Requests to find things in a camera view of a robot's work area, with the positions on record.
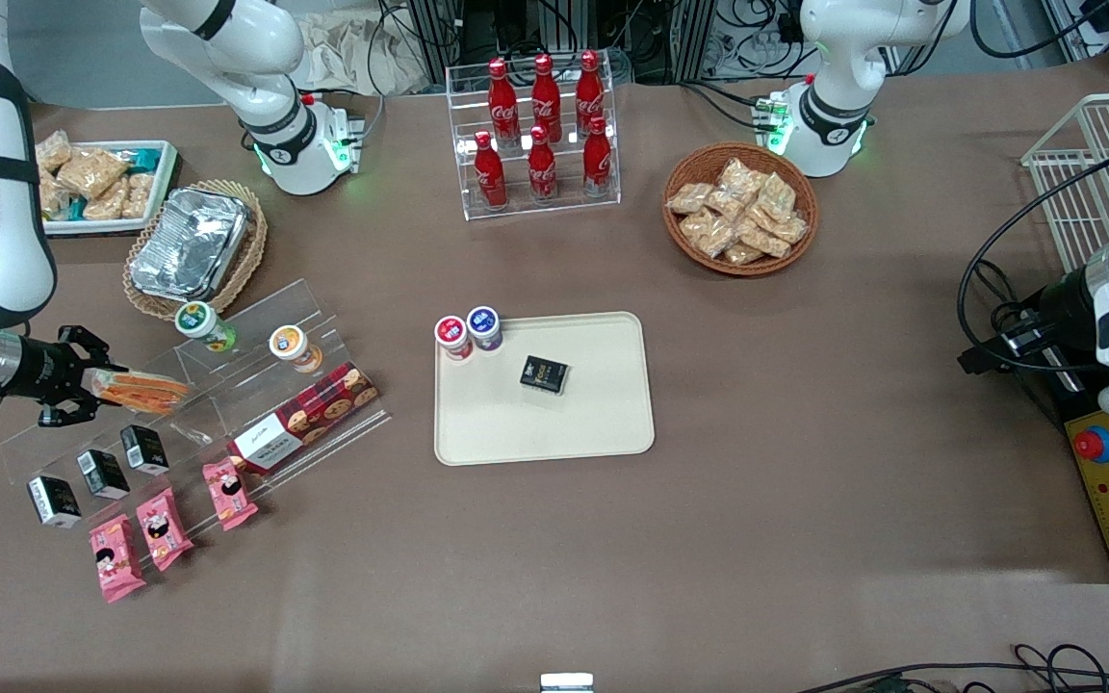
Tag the red emergency stop button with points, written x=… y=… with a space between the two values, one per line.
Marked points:
x=1094 y=443

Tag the red lid cup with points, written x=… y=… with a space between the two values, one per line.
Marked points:
x=452 y=335

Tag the orange lid cup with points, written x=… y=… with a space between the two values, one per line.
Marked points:
x=293 y=346

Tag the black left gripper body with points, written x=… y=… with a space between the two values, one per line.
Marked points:
x=1061 y=305

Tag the teal snack pack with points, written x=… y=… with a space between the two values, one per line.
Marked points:
x=144 y=159

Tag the red cola bottle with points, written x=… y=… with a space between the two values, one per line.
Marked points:
x=490 y=173
x=598 y=162
x=590 y=91
x=542 y=168
x=546 y=96
x=502 y=101

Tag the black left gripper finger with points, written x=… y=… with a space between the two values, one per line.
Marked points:
x=992 y=358
x=1021 y=325

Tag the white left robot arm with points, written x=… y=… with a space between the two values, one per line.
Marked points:
x=838 y=96

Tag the black drink carton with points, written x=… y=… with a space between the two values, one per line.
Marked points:
x=54 y=501
x=102 y=474
x=144 y=449

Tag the blue lid cup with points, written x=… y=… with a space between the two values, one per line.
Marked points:
x=484 y=325

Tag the beige plastic tray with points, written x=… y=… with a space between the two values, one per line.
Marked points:
x=593 y=423

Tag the small black box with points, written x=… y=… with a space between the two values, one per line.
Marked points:
x=544 y=374

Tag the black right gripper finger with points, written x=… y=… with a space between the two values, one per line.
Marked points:
x=90 y=351
x=68 y=415

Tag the small white block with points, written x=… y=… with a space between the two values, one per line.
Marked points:
x=566 y=682

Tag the beige crumpled cloth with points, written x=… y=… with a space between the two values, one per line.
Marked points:
x=343 y=58

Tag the white rectangular dish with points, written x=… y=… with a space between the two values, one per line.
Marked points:
x=102 y=227

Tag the puffed rice snack bag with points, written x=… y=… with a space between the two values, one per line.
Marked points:
x=56 y=197
x=92 y=171
x=54 y=152
x=107 y=200
x=139 y=195

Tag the clear acrylic stepped shelf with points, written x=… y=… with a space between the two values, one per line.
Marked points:
x=218 y=423

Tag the stacked foil trays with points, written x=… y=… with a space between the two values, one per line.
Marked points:
x=189 y=243

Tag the green lid cup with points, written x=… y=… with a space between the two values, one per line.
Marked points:
x=200 y=322

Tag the clear acrylic bottle rack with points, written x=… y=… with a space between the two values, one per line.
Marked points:
x=535 y=210

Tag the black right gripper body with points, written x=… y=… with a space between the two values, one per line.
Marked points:
x=38 y=373

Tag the round wicker basket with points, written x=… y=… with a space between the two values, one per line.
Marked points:
x=684 y=168

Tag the clear bagged cracker pack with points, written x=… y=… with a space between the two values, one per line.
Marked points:
x=689 y=198
x=742 y=178
x=762 y=241
x=742 y=254
x=778 y=195
x=707 y=234
x=789 y=229

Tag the pink snack pack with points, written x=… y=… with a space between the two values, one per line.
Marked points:
x=230 y=495
x=116 y=560
x=165 y=529

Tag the red plaid cookie box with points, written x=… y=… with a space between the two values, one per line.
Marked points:
x=309 y=414

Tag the oval wicker basket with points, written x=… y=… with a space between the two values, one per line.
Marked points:
x=251 y=250

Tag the triangle sandwich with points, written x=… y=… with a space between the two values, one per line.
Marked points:
x=145 y=391

